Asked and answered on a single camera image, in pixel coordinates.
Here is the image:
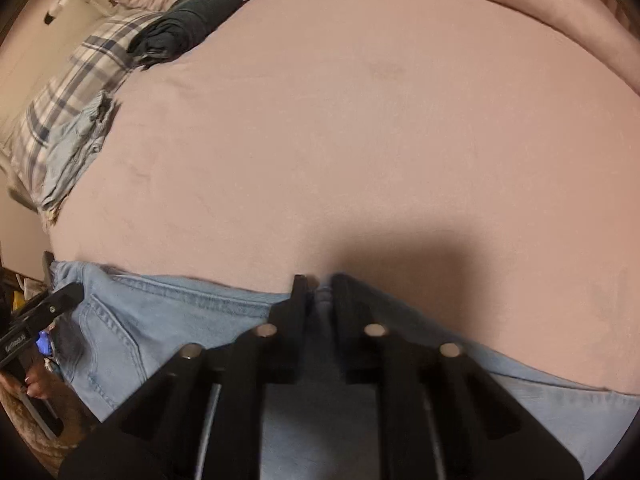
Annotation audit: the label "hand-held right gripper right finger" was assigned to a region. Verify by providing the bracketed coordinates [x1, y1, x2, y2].
[330, 273, 584, 480]

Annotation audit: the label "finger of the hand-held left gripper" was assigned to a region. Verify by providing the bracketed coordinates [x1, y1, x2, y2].
[11, 282, 85, 335]

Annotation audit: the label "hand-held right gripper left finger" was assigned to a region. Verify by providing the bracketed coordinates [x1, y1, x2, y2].
[59, 274, 309, 480]

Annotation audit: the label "light blue denim pants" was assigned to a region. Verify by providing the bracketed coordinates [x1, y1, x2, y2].
[47, 260, 640, 480]

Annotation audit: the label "person's left hand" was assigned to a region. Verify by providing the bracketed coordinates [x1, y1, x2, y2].
[23, 364, 55, 402]

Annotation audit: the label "pink bed blanket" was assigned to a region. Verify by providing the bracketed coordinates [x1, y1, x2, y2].
[42, 0, 640, 396]

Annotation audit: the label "light denim garment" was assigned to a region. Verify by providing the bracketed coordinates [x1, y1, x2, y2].
[39, 89, 120, 213]

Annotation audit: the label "plaid cloth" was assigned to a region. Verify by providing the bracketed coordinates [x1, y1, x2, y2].
[9, 10, 168, 213]

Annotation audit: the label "dark folded clothing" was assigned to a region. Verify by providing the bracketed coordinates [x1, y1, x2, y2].
[127, 0, 251, 70]

